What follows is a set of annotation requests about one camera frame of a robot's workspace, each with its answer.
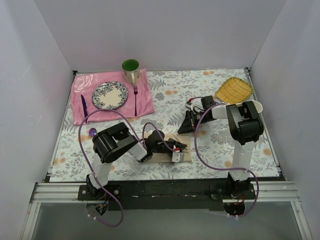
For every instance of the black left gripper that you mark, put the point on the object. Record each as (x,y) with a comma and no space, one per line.
(171,146)

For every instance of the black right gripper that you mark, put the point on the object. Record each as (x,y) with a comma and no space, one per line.
(191,119)

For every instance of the beige cloth napkin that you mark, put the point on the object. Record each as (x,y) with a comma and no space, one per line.
(153,141)

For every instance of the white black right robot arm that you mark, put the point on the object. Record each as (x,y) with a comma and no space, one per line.
(245,127)

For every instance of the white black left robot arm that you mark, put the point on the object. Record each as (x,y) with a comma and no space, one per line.
(112,143)

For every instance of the green inside ceramic mug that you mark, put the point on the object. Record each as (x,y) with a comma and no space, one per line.
(132,72)

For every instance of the floral patterned table mat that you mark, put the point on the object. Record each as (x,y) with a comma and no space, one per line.
(170,90)

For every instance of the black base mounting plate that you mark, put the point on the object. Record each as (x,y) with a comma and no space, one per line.
(158,194)

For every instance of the yellow woven bamboo tray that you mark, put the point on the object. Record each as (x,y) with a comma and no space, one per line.
(234,90)

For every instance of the purple fork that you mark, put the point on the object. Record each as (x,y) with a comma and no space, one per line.
(135,91)

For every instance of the grey white mug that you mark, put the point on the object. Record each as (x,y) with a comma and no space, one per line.
(258,106)

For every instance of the floral ceramic plate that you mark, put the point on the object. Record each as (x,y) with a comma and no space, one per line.
(110,95)

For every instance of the iridescent spoon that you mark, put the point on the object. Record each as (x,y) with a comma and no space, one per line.
(92,132)

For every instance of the purple knife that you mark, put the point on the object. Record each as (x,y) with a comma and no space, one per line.
(84,106)

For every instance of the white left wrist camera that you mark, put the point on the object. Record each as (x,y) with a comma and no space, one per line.
(177,157)

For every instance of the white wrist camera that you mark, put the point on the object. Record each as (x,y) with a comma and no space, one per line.
(177,157)
(189,105)

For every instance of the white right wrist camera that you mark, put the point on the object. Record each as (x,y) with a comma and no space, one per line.
(189,105)

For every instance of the aluminium frame rail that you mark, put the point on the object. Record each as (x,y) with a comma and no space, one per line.
(67,192)

